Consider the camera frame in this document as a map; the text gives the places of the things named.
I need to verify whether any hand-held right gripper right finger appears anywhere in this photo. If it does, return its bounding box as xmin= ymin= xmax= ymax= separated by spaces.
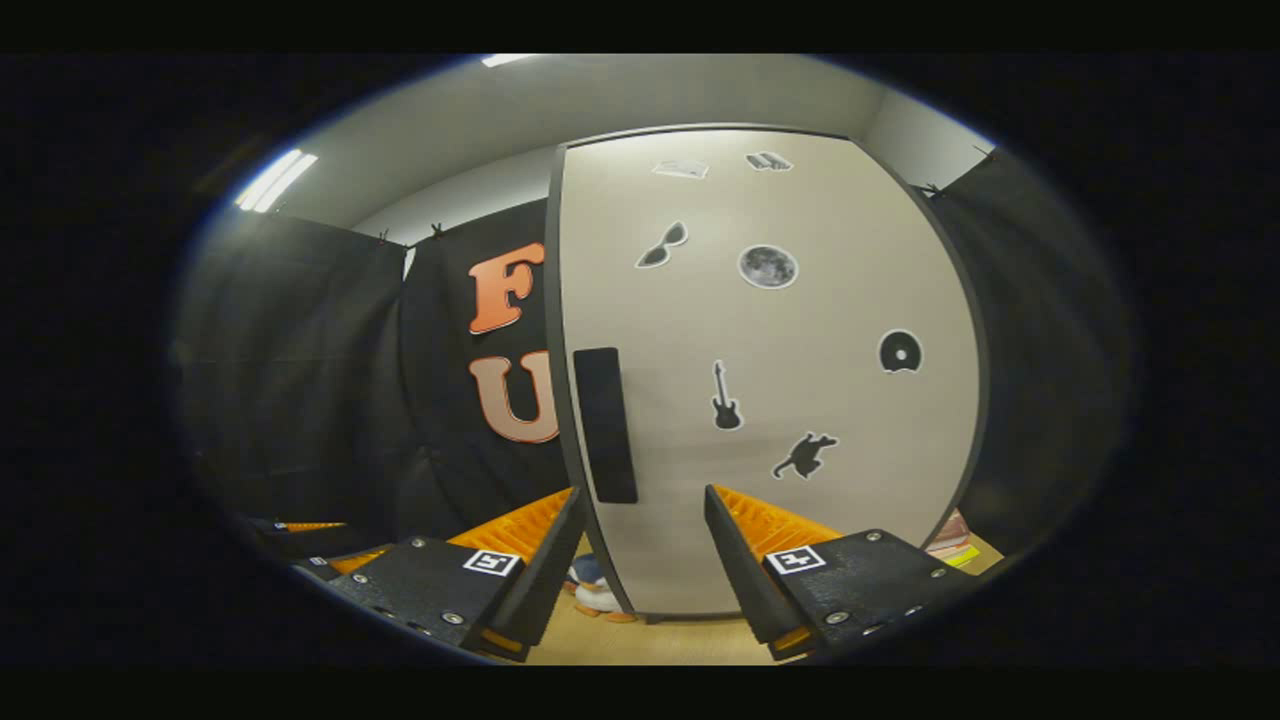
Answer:
xmin=703 ymin=484 xmax=986 ymax=663

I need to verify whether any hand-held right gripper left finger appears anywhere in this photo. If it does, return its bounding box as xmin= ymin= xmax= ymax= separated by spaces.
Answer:
xmin=325 ymin=487 xmax=588 ymax=663

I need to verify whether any black cabinet door handle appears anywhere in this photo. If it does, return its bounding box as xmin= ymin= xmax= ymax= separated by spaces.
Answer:
xmin=572 ymin=347 xmax=639 ymax=504

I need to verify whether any white cabinet door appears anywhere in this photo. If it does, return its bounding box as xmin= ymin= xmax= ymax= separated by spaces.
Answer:
xmin=548 ymin=127 xmax=989 ymax=619

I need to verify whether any dark grey cabinet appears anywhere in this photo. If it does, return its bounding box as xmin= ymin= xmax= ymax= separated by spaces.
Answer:
xmin=543 ymin=123 xmax=993 ymax=626

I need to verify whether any small penguin toy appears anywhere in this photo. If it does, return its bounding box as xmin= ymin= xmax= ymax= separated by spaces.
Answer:
xmin=563 ymin=553 xmax=637 ymax=623

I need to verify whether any black backdrop cloth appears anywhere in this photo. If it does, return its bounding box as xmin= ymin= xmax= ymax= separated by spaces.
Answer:
xmin=170 ymin=150 xmax=1131 ymax=571

